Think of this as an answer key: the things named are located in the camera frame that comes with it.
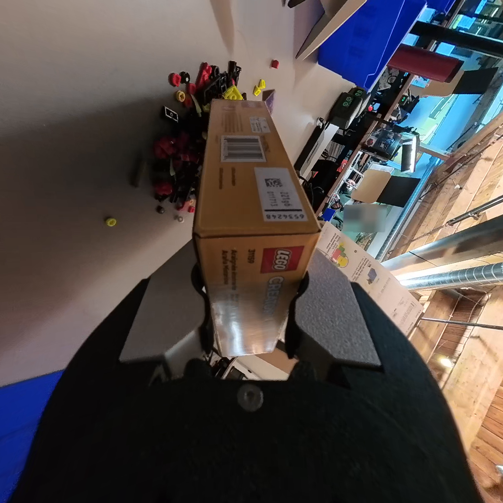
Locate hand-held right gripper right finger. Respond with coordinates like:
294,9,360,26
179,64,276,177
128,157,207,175
285,250,384,380

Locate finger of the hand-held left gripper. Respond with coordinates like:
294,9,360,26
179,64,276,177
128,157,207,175
294,0,369,60

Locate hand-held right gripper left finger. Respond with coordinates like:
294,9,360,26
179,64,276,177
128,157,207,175
119,240,215,379

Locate pile of toy bricks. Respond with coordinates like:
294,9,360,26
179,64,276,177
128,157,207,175
132,59,281,221

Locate yellow cardboard toy box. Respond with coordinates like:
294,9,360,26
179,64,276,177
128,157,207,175
192,90,323,359

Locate blue plastic bin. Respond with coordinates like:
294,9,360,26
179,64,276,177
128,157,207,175
0,369,65,503
318,0,429,90

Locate printed instruction sheet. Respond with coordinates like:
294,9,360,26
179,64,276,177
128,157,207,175
316,222,424,339

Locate small black charger device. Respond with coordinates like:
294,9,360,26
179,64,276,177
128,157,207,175
328,94,356,128
346,87,372,114

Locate maroon pole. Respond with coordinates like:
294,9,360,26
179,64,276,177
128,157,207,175
393,43,464,84

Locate black power adapter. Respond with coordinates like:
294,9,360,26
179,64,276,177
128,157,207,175
294,118,335,181

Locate studio light panel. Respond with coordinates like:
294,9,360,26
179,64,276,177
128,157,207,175
400,134,421,173

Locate silver ventilation duct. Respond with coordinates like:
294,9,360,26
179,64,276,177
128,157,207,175
375,224,503,268
397,261,503,292

